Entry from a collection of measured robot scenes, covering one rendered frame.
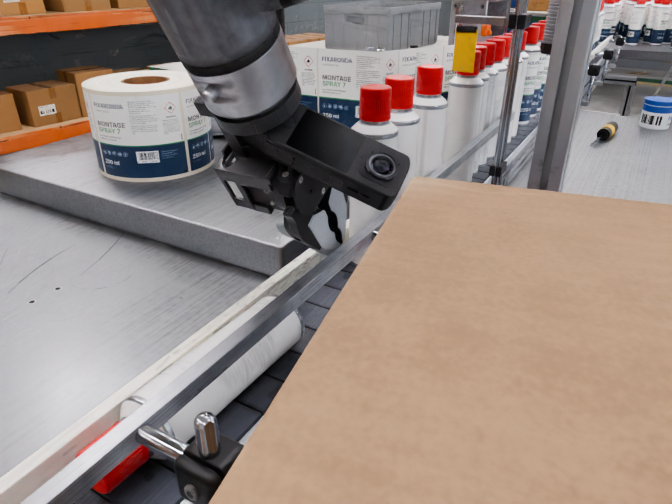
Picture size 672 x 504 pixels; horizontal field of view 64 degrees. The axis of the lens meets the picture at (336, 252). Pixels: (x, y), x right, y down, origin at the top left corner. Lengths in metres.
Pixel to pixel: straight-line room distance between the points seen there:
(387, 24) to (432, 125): 2.18
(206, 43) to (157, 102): 0.54
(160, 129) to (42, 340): 0.40
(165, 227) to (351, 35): 2.28
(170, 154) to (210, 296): 0.32
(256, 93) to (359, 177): 0.10
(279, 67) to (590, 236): 0.27
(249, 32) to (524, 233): 0.25
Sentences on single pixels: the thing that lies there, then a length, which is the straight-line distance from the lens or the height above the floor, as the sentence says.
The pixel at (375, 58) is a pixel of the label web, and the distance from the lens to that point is 1.00.
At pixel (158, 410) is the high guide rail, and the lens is 0.35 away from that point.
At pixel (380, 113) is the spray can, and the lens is 0.57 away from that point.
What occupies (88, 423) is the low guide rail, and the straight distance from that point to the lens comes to 0.43.
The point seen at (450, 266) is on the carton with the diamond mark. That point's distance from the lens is 0.15.
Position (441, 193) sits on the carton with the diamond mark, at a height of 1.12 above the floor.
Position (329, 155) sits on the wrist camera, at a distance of 0.42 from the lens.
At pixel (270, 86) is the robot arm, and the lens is 0.40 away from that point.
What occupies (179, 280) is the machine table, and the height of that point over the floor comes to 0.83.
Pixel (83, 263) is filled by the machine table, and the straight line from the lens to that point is 0.83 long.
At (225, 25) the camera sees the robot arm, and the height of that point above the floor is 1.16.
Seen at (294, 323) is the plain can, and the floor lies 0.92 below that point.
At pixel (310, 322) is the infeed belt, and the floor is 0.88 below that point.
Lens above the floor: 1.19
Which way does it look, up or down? 28 degrees down
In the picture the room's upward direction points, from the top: straight up
